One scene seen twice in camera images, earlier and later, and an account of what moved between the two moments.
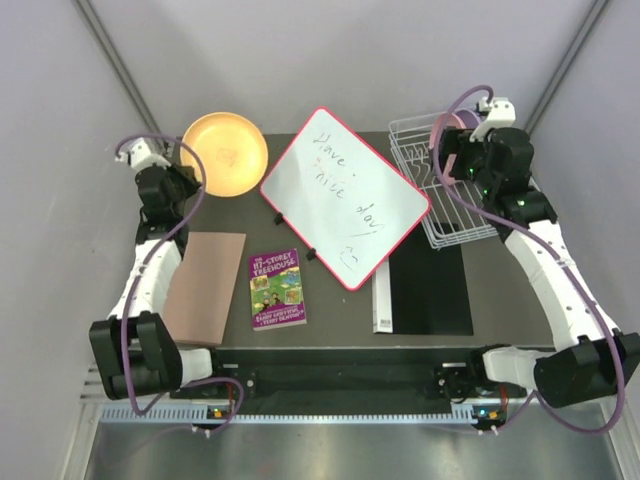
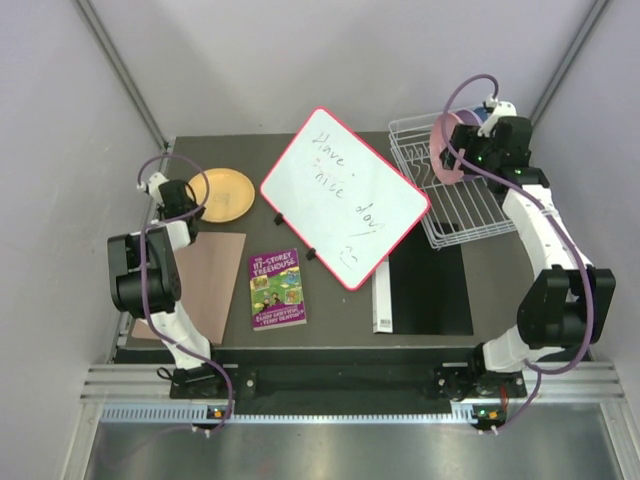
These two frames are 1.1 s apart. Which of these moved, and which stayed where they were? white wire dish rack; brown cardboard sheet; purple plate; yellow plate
Moved: yellow plate
Stayed: brown cardboard sheet; purple plate; white wire dish rack
